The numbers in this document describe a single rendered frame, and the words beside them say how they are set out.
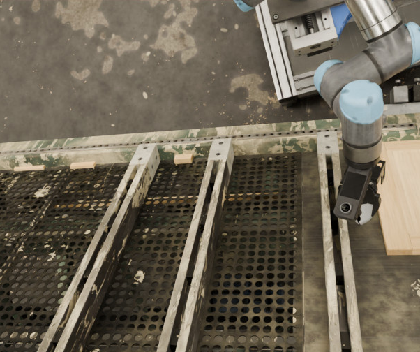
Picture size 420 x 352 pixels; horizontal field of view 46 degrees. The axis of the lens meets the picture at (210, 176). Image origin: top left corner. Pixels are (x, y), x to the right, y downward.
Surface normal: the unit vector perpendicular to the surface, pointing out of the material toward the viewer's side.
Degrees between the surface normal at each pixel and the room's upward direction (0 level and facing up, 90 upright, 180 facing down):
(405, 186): 54
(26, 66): 0
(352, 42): 0
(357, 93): 43
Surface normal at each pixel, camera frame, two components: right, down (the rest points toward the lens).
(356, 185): -0.44, -0.29
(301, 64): -0.21, -0.01
